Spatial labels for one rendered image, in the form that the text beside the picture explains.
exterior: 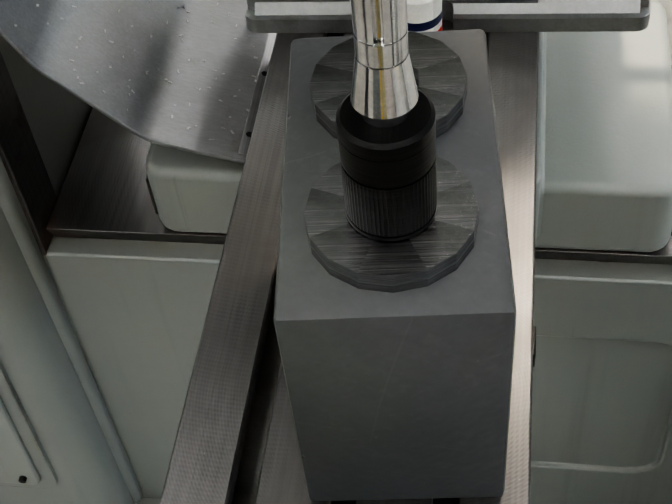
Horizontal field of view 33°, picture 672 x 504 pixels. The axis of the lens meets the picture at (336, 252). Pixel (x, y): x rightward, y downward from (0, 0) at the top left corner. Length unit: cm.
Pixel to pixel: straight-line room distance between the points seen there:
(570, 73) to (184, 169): 38
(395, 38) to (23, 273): 75
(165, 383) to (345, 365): 76
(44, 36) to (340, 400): 51
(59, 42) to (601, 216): 50
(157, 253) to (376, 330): 62
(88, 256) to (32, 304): 8
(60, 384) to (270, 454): 61
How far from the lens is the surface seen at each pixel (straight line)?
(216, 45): 112
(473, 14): 100
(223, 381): 77
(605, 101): 111
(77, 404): 136
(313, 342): 57
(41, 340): 126
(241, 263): 84
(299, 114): 66
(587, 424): 133
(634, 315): 115
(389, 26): 49
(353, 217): 57
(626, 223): 106
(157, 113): 104
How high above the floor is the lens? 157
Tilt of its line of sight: 49 degrees down
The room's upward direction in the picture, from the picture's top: 7 degrees counter-clockwise
